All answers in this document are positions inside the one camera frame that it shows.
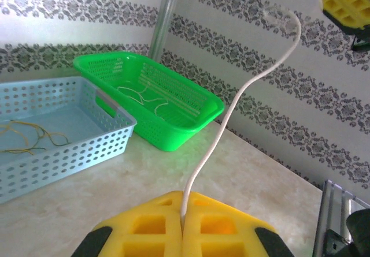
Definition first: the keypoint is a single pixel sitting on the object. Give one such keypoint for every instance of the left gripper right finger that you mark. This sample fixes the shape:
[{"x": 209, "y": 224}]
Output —
[{"x": 196, "y": 231}]

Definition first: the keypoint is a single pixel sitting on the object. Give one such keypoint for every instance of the green plastic basket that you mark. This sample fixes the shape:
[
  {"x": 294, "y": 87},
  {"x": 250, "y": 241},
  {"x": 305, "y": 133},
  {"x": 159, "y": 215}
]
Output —
[{"x": 173, "y": 130}]

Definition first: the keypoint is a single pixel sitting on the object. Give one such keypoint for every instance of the aluminium frame post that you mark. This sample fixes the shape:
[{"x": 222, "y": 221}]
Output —
[{"x": 163, "y": 23}]

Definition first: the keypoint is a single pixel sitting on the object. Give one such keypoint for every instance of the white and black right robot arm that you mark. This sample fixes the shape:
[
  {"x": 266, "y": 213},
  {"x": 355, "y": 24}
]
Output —
[{"x": 359, "y": 231}]

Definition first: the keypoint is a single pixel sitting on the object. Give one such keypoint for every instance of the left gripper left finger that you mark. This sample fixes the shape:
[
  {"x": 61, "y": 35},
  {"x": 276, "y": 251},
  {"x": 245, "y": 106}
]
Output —
[{"x": 173, "y": 225}]

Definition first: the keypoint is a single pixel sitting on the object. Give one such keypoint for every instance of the light blue plastic basket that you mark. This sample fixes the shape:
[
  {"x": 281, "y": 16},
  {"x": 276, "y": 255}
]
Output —
[{"x": 86, "y": 141}]

